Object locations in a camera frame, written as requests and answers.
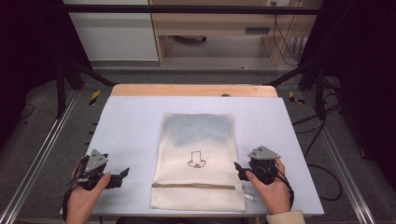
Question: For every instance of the black metal stand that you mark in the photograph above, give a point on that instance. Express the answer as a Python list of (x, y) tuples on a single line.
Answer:
[(60, 90), (320, 93)]

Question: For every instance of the white table mat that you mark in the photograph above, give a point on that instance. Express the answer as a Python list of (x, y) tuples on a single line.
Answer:
[(130, 137)]

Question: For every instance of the white cabinet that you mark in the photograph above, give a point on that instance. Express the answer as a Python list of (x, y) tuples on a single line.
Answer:
[(115, 34)]

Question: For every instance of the yellow black tape piece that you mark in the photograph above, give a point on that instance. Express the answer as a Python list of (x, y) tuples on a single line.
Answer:
[(294, 98), (95, 97)]

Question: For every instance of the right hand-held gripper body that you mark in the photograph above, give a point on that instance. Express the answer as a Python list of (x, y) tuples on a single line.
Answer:
[(264, 165)]

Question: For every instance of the wooden table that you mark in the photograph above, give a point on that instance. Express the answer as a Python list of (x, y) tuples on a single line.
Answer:
[(186, 90)]

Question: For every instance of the beige right sleeve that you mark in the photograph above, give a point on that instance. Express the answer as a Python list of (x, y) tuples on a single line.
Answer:
[(286, 217)]

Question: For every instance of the aluminium floor rail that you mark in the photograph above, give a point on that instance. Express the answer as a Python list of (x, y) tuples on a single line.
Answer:
[(43, 149), (339, 155)]

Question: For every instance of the black curtain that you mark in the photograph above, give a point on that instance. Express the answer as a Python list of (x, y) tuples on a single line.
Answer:
[(364, 77), (28, 62)]

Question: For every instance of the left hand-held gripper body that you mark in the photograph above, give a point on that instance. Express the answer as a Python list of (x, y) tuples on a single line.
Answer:
[(95, 161)]

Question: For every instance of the black horizontal frame bar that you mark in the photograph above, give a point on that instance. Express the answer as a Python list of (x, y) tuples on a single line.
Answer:
[(186, 9)]

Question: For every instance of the person's left hand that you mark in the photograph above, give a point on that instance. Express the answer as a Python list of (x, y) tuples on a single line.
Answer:
[(81, 200)]

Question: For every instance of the grey desk label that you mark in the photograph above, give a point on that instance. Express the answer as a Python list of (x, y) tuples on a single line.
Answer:
[(257, 30)]

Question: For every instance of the white mesh laundry bag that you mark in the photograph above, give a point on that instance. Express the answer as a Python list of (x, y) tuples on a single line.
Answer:
[(199, 161)]

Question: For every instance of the wooden desk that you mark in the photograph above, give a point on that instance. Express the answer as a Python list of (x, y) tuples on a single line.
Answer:
[(218, 21)]

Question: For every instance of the person's right hand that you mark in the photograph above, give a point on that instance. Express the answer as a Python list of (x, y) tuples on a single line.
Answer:
[(274, 194)]

